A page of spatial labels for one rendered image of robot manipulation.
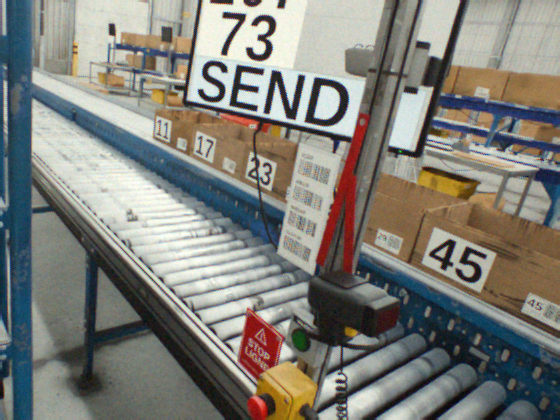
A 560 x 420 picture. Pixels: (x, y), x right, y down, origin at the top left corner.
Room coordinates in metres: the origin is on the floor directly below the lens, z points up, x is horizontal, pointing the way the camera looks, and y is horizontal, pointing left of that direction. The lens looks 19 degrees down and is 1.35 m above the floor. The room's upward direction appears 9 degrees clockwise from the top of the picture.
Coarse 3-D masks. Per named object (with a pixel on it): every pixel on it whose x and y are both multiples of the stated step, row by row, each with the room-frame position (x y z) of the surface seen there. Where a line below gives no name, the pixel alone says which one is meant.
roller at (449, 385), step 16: (464, 368) 0.86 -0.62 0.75; (432, 384) 0.78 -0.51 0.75; (448, 384) 0.79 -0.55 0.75; (464, 384) 0.81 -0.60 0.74; (416, 400) 0.72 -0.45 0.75; (432, 400) 0.73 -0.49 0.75; (448, 400) 0.76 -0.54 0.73; (384, 416) 0.67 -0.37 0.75; (400, 416) 0.67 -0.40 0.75; (416, 416) 0.69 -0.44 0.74
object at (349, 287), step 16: (336, 272) 0.56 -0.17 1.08; (320, 288) 0.53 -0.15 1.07; (336, 288) 0.52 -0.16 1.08; (352, 288) 0.51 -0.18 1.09; (368, 288) 0.52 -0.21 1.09; (320, 304) 0.53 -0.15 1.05; (336, 304) 0.51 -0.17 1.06; (352, 304) 0.49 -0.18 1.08; (368, 304) 0.48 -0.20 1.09; (384, 304) 0.49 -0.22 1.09; (320, 320) 0.54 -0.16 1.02; (336, 320) 0.52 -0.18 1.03; (352, 320) 0.49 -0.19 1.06; (368, 320) 0.47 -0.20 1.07; (384, 320) 0.48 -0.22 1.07; (320, 336) 0.53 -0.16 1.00; (336, 336) 0.52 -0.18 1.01; (352, 336) 0.53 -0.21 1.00; (368, 336) 0.47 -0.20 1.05
